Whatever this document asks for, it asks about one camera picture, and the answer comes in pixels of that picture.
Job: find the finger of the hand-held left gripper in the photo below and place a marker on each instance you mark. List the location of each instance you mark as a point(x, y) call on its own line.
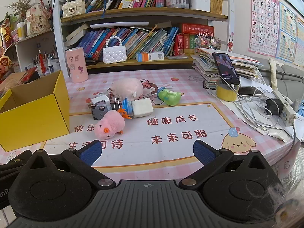
point(16, 159)

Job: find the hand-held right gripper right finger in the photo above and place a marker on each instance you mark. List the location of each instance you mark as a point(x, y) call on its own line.
point(203, 151)

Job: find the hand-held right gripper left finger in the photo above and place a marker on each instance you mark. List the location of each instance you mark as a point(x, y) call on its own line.
point(91, 153)

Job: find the pink chick plush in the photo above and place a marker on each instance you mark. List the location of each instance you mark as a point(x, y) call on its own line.
point(109, 123)

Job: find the yellow cardboard box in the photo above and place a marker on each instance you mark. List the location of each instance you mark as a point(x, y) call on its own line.
point(30, 125)

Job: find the grey toy truck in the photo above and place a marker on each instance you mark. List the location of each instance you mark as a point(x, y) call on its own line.
point(98, 111)

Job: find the blue packet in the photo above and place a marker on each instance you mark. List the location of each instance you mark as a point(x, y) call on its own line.
point(126, 106)

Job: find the green frog toy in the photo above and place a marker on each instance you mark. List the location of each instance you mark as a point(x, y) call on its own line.
point(169, 98)

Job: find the white foam block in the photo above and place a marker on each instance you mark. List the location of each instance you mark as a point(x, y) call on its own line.
point(142, 108)

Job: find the pink printed table mat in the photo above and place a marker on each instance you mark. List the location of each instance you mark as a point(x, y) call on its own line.
point(190, 128)

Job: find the white charger adapter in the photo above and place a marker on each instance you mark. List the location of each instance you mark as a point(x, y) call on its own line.
point(99, 99)

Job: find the black binder clip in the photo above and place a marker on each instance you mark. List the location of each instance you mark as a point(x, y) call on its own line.
point(118, 103)

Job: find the yellow tape roll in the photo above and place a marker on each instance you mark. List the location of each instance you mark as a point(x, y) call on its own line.
point(225, 93)

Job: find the loose white papers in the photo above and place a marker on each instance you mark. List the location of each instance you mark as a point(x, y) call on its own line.
point(261, 123)

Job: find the black flat device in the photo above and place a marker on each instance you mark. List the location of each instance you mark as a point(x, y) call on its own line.
point(247, 90)

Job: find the pink pig plush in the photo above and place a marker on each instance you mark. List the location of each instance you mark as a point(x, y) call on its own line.
point(125, 86)

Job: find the brown cardboard sheet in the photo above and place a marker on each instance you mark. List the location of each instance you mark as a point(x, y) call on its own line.
point(14, 78)

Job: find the black charger plug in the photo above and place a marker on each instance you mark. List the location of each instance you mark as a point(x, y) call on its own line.
point(273, 106)

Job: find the black smartphone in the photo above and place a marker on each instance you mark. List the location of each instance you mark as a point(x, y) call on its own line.
point(225, 67)

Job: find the pink cartoon cylinder holder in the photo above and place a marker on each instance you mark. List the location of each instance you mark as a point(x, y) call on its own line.
point(76, 64)

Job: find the white power strip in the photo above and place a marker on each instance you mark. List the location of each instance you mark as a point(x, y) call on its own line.
point(287, 114)

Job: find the stack of papers and booklets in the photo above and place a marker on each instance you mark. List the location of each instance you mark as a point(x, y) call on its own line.
point(244, 66)

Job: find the clear pen organizer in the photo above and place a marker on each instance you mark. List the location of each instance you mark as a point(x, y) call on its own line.
point(53, 65)

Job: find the grey flat pencil case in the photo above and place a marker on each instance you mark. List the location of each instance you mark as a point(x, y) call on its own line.
point(178, 57)

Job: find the red rocket pen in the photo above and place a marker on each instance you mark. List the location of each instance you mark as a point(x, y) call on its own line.
point(42, 64)

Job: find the white quilted handbag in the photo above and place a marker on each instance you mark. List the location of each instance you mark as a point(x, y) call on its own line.
point(114, 54)

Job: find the blue cloth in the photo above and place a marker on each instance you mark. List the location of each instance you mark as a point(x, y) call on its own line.
point(301, 109)

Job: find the blue and orange carton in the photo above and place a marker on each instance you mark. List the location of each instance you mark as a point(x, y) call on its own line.
point(152, 56)

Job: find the glittery hair ornaments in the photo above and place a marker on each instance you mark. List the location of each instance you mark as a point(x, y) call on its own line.
point(206, 42)

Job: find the red standing dictionaries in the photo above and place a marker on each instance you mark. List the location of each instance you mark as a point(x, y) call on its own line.
point(184, 44)

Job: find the white cubby shelf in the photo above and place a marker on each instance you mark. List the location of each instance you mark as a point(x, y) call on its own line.
point(26, 49)

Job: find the grey sofa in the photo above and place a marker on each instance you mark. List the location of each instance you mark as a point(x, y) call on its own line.
point(292, 80)

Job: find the red hardcover book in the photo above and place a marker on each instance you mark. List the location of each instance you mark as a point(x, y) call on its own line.
point(197, 29)

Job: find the row of blue picture books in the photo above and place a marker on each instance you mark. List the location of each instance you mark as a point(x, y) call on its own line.
point(142, 40)

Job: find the red gold festive decoration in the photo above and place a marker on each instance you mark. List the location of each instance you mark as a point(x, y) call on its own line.
point(4, 35)

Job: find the white jar with yellow label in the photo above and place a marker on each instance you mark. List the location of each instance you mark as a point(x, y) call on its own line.
point(21, 32)

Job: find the cream rabbit plush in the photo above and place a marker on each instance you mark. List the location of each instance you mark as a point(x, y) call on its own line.
point(36, 21)

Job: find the cream quilted handbag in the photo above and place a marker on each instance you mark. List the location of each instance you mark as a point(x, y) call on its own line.
point(72, 9)

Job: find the white pen holder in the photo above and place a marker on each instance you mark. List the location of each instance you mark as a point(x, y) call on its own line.
point(199, 3)

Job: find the dried flower bunch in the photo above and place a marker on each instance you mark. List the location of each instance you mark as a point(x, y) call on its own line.
point(20, 4)

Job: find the reindeer wall sticker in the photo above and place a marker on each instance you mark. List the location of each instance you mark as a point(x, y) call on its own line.
point(230, 45)

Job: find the blue bordered wall poster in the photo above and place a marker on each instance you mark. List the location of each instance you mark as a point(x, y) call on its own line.
point(287, 35)

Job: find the alphabet wall poster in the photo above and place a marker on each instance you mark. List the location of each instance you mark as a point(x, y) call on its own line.
point(263, 21)

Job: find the yellow bordered wall poster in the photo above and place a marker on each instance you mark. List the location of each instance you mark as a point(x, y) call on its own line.
point(299, 42)

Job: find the wooden bookshelf with white frame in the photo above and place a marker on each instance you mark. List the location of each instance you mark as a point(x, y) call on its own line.
point(166, 10)

